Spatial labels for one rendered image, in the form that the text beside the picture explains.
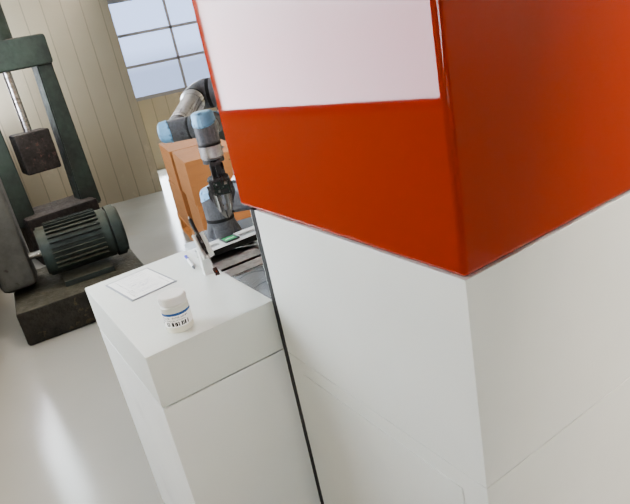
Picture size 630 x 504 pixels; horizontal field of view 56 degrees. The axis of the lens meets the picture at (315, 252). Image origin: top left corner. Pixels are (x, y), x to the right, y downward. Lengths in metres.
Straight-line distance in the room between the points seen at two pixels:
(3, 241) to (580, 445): 3.79
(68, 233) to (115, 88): 3.41
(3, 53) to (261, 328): 4.64
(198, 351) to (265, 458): 0.40
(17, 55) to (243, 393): 4.69
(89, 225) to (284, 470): 2.90
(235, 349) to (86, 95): 6.15
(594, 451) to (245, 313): 0.84
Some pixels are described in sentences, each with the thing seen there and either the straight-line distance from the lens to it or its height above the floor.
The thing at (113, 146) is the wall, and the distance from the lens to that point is 7.52.
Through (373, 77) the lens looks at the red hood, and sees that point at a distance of 0.91.
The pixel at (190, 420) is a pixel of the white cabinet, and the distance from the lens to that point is 1.56.
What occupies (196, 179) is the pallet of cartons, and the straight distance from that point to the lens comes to 4.42.
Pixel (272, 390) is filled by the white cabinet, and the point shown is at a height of 0.72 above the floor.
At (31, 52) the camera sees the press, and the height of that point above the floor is 1.80.
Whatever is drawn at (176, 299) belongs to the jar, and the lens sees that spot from 1.47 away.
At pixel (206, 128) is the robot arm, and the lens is 1.93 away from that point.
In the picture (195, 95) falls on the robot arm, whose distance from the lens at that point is 2.35.
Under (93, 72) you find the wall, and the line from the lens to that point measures 7.47.
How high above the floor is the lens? 1.61
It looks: 21 degrees down
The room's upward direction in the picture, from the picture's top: 11 degrees counter-clockwise
